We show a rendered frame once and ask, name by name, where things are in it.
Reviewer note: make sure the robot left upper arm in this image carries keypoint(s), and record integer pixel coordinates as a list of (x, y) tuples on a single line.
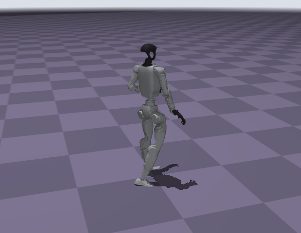
[(133, 79)]

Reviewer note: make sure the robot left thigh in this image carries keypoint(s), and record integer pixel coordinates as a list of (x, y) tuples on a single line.
[(147, 125)]

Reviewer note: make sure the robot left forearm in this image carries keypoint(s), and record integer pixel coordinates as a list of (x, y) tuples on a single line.
[(137, 89)]

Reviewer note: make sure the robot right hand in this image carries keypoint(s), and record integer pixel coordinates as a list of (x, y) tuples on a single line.
[(179, 116)]

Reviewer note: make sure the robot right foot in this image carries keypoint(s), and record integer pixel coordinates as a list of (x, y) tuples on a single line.
[(139, 181)]

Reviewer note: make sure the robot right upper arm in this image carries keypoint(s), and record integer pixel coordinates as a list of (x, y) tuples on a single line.
[(161, 74)]

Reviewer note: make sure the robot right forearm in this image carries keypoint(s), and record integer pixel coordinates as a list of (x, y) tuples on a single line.
[(169, 100)]

